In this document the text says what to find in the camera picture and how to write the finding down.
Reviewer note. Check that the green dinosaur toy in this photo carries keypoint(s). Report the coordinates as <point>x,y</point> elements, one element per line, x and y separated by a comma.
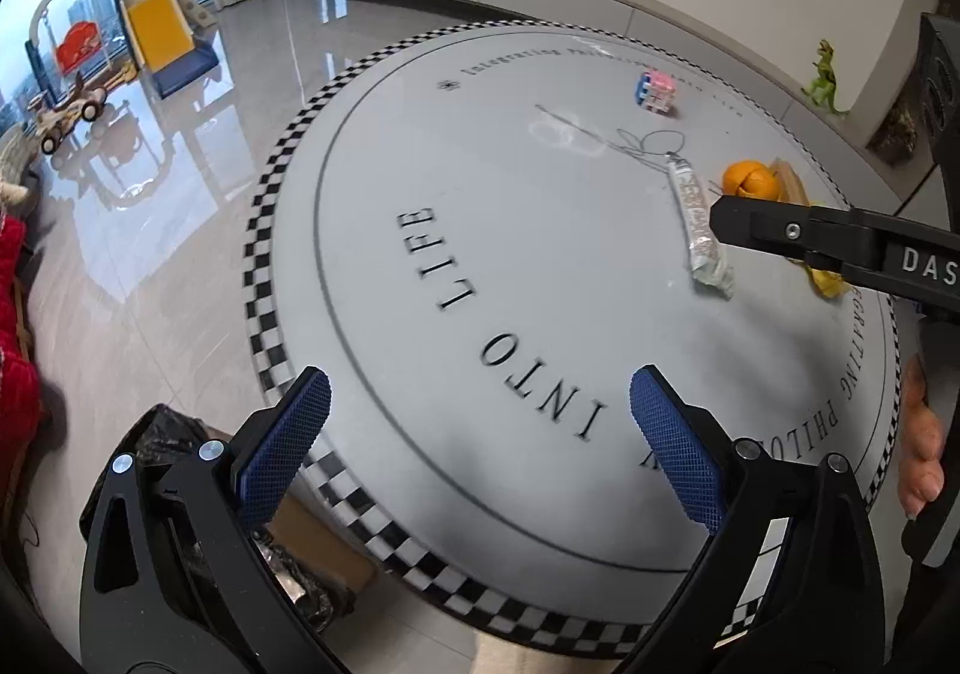
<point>825,85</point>

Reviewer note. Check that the white plush toy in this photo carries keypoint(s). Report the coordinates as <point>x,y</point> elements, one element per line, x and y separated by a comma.
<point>11,194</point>

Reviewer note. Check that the children's swing with red seat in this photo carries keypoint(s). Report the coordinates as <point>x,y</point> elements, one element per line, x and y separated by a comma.
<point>79,40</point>

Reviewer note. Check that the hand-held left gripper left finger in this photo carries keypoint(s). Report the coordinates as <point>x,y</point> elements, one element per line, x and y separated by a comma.
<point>289,449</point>

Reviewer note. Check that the yellow children's slide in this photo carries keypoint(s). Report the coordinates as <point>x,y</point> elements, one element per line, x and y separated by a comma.
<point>157,29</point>

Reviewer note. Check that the corrugated cardboard piece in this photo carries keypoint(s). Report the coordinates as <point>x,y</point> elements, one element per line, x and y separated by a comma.
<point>795,186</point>

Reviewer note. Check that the silver tube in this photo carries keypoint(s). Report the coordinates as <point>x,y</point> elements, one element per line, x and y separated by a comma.
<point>697,224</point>

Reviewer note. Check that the orange fruit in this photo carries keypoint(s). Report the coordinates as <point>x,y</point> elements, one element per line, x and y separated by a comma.
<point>750,179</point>

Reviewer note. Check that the white shelf unit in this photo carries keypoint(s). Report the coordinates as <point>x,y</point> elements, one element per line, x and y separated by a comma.
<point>900,186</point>

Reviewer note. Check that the dried flowers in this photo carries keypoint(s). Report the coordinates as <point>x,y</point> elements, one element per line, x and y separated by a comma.
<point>896,137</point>

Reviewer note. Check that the wooden toy car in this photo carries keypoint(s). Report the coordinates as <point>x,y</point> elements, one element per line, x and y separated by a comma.
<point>64,119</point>

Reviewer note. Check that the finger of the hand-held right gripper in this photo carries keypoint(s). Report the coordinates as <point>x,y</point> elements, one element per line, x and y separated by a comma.
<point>750,220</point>

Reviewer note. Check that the black trash bag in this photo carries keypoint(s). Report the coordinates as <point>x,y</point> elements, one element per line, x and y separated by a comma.
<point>169,430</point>

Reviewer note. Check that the pink cube toy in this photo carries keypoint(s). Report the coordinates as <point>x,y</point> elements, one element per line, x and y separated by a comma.
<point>656,90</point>

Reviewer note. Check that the person's right hand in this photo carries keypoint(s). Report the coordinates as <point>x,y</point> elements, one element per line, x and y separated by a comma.
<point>919,434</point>

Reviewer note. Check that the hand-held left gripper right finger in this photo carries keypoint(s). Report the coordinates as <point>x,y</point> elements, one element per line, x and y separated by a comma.
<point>675,449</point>

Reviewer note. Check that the red quilted cushion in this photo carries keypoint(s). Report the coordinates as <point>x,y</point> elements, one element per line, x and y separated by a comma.
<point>15,344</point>

